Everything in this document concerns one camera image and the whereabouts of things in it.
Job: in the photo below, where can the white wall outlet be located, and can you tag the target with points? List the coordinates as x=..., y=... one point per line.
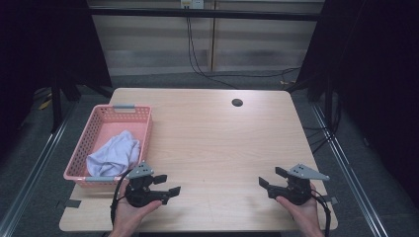
x=192, y=3

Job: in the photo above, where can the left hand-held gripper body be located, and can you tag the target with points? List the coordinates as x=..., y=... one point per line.
x=141, y=192

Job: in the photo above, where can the white towel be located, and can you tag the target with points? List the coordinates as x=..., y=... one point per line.
x=113, y=156

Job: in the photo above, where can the grey tape piece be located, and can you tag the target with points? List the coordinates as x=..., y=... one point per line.
x=331, y=199
x=70, y=203

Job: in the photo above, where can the person's right hand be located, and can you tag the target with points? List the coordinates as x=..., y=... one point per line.
x=306, y=217

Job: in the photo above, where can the metal floor rail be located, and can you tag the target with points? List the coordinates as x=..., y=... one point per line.
x=349, y=174
x=33, y=174

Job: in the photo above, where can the person's left hand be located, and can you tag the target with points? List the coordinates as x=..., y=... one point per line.
x=128, y=217

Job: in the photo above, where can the black table grommet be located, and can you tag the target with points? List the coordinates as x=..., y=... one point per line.
x=237, y=102

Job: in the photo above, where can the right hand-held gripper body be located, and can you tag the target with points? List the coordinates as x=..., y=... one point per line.
x=296, y=192

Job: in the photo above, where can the black horizontal bar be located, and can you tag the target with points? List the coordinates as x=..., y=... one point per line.
x=204, y=14

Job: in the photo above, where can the black metal stand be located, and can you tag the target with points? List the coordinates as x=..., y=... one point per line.
x=328, y=108
x=56, y=108

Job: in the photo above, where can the pink plastic basket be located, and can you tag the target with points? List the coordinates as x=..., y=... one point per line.
x=108, y=126

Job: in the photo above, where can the yellow strip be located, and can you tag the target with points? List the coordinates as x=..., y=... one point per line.
x=45, y=104

